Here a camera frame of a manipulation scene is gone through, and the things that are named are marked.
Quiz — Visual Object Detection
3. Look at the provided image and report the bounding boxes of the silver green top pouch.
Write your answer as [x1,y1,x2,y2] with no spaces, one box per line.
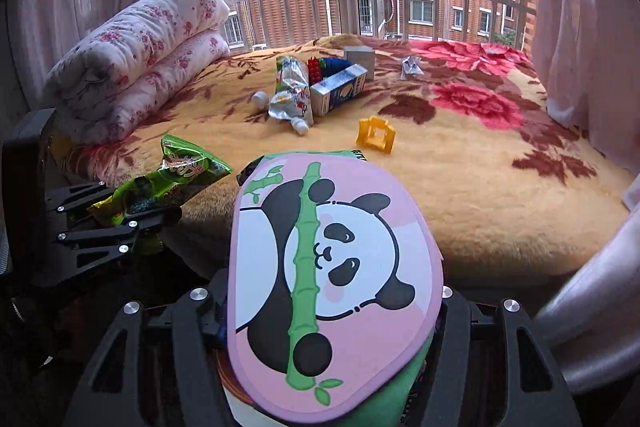
[275,55,312,98]

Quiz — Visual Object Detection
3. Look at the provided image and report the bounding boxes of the white cardboard box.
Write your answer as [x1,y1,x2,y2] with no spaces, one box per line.
[343,45,377,82]

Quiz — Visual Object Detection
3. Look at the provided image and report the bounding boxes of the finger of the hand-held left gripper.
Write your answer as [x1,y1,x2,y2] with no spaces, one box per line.
[42,182,121,228]
[30,206,183,289]

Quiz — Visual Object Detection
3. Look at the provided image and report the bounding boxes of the blue white drink carton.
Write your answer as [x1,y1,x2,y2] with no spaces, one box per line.
[310,63,369,116]

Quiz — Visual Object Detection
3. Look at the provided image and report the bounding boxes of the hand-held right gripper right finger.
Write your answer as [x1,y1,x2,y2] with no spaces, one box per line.
[420,284,584,427]

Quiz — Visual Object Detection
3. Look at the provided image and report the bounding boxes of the yellow floral plush blanket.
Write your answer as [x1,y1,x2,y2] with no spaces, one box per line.
[65,34,636,278]

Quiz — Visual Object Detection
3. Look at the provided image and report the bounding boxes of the crumpled silver foil wrapper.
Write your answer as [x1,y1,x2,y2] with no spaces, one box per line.
[399,55,427,81]

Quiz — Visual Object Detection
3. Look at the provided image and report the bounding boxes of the crumpled silver spout pouch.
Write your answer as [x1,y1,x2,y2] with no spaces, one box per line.
[268,90,317,136]

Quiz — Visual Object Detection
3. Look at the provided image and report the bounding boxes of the folded floral quilt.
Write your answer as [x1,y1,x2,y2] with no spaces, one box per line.
[42,0,232,146]

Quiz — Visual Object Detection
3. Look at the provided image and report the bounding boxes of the pink panda print packet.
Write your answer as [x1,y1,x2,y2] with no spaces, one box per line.
[226,149,445,427]

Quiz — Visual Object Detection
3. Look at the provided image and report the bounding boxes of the green snack packet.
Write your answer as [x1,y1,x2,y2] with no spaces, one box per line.
[88,134,235,229]

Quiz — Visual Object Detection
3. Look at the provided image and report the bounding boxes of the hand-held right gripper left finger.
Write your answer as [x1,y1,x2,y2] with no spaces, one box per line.
[64,269,236,427]

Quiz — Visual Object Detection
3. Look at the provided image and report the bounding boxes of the yellow plastic toy frame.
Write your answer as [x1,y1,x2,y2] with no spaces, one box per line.
[355,117,398,156]

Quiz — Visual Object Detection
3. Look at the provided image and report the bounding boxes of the orange plastic bin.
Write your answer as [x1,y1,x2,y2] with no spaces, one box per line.
[217,347,266,408]

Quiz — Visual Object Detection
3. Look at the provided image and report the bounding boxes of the colourful toy blocks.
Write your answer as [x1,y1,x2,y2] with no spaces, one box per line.
[306,55,352,86]

